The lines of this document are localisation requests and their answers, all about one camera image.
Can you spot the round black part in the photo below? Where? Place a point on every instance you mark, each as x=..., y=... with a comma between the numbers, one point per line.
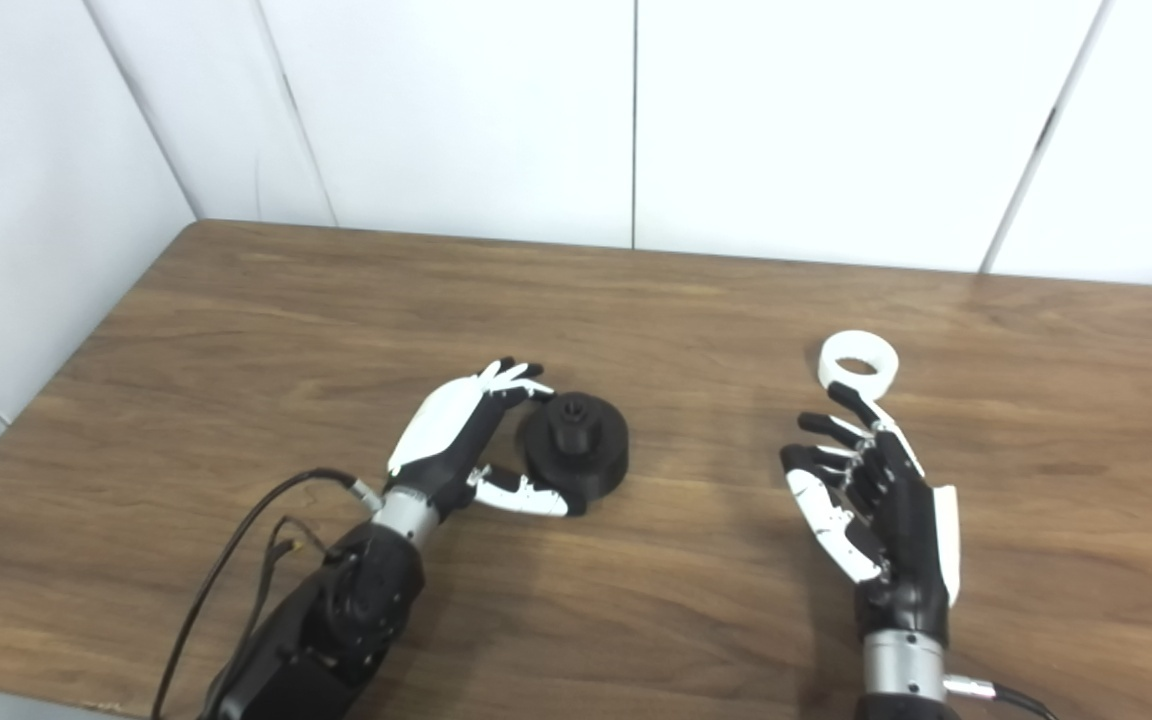
x=586, y=465

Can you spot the white and black left hand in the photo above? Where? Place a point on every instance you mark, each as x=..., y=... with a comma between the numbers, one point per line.
x=441, y=430

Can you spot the white and black right hand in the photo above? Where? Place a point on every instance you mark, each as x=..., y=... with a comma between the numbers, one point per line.
x=906, y=540

